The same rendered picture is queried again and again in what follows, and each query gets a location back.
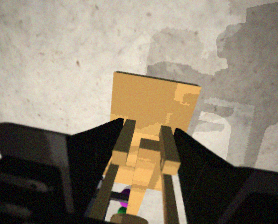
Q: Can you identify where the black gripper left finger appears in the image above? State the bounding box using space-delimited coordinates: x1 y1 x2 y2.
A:
0 118 124 216

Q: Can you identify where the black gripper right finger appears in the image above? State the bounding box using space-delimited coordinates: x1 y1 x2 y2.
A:
173 128 278 224

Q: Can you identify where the magenta ball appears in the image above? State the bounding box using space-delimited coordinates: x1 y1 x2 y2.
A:
119 189 130 207

